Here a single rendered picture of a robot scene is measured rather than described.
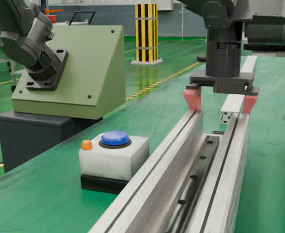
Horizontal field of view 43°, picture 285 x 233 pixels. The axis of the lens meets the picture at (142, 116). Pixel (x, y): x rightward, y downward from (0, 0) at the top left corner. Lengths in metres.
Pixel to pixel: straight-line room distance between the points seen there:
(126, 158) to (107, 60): 0.45
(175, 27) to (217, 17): 11.64
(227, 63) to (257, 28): 0.07
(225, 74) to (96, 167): 0.26
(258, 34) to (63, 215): 0.39
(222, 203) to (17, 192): 0.32
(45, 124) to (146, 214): 0.57
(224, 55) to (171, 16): 11.64
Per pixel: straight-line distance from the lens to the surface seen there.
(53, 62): 0.91
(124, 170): 0.50
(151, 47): 6.96
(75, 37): 1.00
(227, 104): 0.86
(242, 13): 0.58
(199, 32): 11.97
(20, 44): 0.81
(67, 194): 0.53
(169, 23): 12.26
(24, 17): 0.80
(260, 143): 0.72
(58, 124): 0.85
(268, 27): 0.59
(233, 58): 0.61
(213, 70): 0.61
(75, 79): 0.91
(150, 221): 0.36
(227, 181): 0.37
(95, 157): 0.51
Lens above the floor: 1.03
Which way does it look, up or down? 17 degrees down
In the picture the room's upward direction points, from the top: 1 degrees counter-clockwise
